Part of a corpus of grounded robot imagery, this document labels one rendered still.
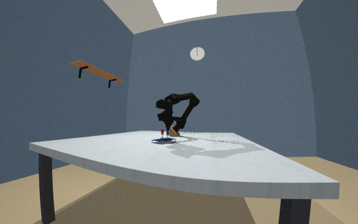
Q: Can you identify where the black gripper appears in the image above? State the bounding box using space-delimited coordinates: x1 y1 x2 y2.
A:
159 110 179 131

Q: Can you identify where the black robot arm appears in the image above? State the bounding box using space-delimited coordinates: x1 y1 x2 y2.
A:
156 92 200 133

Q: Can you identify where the blue circuit board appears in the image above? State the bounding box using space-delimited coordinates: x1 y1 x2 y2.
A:
152 130 177 142

